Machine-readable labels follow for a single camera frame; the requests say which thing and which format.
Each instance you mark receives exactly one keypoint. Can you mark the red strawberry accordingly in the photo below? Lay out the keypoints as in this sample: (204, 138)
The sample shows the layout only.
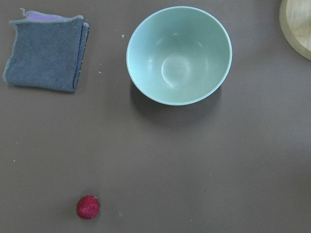
(87, 207)

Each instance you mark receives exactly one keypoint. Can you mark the mint green bowl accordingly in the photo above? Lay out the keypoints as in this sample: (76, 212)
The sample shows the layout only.
(179, 55)

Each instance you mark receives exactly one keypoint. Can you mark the round wooden stand base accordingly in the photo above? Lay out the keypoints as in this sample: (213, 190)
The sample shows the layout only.
(295, 23)

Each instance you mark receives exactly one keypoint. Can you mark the grey folded cloth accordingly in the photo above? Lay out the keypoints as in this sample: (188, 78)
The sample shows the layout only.
(47, 51)

